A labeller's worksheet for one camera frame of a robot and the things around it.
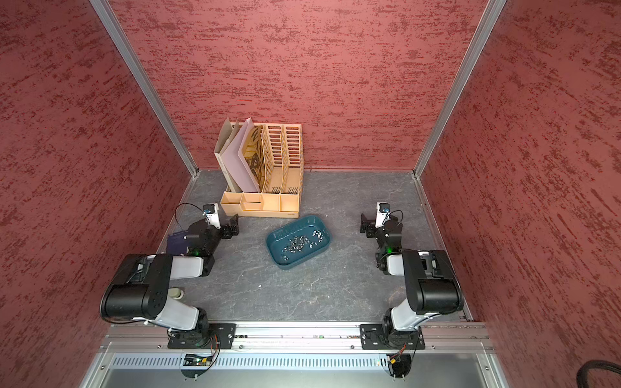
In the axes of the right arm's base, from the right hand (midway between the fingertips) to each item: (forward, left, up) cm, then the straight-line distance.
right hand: (373, 216), depth 94 cm
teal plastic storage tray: (-5, +38, -7) cm, 39 cm away
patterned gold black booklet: (+25, +49, +12) cm, 56 cm away
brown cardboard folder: (+25, +58, +22) cm, 67 cm away
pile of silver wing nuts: (-8, +30, -6) cm, 32 cm away
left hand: (0, +59, +1) cm, 59 cm away
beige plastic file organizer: (+11, +38, +1) cm, 40 cm away
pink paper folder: (+15, +54, +8) cm, 57 cm away
